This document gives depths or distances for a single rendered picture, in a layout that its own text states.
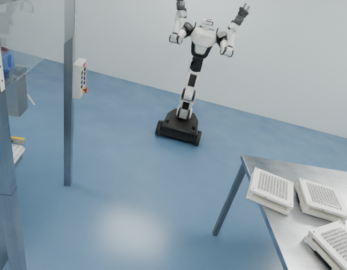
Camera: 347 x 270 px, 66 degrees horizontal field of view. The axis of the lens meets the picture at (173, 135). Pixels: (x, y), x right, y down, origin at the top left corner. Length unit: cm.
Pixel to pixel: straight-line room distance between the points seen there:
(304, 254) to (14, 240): 145
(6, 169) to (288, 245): 135
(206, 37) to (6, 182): 249
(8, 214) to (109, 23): 393
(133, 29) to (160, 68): 79
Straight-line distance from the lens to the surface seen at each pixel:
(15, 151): 163
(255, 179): 170
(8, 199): 146
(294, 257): 150
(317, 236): 157
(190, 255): 233
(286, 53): 482
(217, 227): 244
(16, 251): 176
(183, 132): 341
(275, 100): 503
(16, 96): 146
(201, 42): 322
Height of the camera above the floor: 185
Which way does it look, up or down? 31 degrees down
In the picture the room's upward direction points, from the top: 14 degrees clockwise
